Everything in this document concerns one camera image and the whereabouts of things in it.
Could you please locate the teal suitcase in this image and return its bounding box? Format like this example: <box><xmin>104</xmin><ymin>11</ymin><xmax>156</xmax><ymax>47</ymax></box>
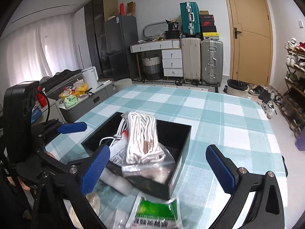
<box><xmin>180</xmin><ymin>2</ymin><xmax>201</xmax><ymax>38</ymax></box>

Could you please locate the white round stool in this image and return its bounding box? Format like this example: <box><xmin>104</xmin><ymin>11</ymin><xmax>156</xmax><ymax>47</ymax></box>
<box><xmin>114</xmin><ymin>78</ymin><xmax>133</xmax><ymax>92</ymax></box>

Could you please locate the teal plaid tablecloth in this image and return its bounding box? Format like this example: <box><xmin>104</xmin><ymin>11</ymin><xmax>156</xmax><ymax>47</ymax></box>
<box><xmin>44</xmin><ymin>84</ymin><xmax>289</xmax><ymax>229</ymax></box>

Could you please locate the beige suitcase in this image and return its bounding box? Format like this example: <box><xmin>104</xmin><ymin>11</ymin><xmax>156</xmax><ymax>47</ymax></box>
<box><xmin>180</xmin><ymin>38</ymin><xmax>201</xmax><ymax>81</ymax></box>

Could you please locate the white charging cable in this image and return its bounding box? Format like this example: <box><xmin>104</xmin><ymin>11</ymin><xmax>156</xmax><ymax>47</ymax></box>
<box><xmin>99</xmin><ymin>117</ymin><xmax>127</xmax><ymax>148</ymax></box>

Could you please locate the white trash bin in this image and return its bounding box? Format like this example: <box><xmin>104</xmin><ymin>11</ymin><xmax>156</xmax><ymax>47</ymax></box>
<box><xmin>227</xmin><ymin>79</ymin><xmax>249</xmax><ymax>98</ymax></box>

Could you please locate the striped laundry basket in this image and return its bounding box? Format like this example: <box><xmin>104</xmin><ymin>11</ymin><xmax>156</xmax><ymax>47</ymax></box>
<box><xmin>143</xmin><ymin>54</ymin><xmax>162</xmax><ymax>81</ymax></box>

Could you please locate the stack of shoe boxes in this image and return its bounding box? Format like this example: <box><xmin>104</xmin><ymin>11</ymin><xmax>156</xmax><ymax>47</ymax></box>
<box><xmin>200</xmin><ymin>10</ymin><xmax>219</xmax><ymax>40</ymax></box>

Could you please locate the red white wipes packet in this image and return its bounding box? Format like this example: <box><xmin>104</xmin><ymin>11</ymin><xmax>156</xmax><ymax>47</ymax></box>
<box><xmin>110</xmin><ymin>130</ymin><xmax>129</xmax><ymax>167</ymax></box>

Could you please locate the black storage box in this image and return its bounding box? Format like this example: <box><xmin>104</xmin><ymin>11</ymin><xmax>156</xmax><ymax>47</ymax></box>
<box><xmin>82</xmin><ymin>112</ymin><xmax>191</xmax><ymax>200</ymax></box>

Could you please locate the green white packet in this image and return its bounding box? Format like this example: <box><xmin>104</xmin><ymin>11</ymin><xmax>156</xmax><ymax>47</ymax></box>
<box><xmin>125</xmin><ymin>192</ymin><xmax>184</xmax><ymax>229</ymax></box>

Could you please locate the dark grey refrigerator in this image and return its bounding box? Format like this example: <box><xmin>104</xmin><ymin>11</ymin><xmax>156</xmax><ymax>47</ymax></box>
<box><xmin>104</xmin><ymin>15</ymin><xmax>139</xmax><ymax>81</ymax></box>

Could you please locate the purple paper bag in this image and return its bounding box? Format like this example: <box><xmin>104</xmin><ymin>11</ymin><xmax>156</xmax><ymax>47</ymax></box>
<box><xmin>295</xmin><ymin>127</ymin><xmax>305</xmax><ymax>151</ymax></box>

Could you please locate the grey side cabinet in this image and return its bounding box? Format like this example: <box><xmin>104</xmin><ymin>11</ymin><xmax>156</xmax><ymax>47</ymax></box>
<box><xmin>56</xmin><ymin>81</ymin><xmax>115</xmax><ymax>123</ymax></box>

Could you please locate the white foam piece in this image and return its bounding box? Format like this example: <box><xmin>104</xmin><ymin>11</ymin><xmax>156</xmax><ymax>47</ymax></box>
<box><xmin>99</xmin><ymin>168</ymin><xmax>132</xmax><ymax>196</ymax></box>

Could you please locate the wooden shoe rack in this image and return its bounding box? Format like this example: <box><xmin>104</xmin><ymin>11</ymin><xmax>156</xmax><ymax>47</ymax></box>
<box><xmin>280</xmin><ymin>37</ymin><xmax>304</xmax><ymax>138</ymax></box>

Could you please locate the bagged white rope bundle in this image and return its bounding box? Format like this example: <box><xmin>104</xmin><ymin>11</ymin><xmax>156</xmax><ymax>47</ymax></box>
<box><xmin>120</xmin><ymin>110</ymin><xmax>177</xmax><ymax>184</ymax></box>

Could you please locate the white drawer desk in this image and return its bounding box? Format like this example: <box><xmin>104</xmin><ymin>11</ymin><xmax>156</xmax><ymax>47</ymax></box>
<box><xmin>130</xmin><ymin>39</ymin><xmax>183</xmax><ymax>78</ymax></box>

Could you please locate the silver suitcase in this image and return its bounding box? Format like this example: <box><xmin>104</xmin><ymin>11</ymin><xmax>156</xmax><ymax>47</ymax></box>
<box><xmin>201</xmin><ymin>40</ymin><xmax>223</xmax><ymax>87</ymax></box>

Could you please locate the black bag on desk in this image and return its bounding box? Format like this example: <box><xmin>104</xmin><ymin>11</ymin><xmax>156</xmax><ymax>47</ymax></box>
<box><xmin>165</xmin><ymin>18</ymin><xmax>181</xmax><ymax>39</ymax></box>

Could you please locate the wooden door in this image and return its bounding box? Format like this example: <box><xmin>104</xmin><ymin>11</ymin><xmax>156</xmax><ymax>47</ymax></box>
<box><xmin>226</xmin><ymin>0</ymin><xmax>273</xmax><ymax>85</ymax></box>

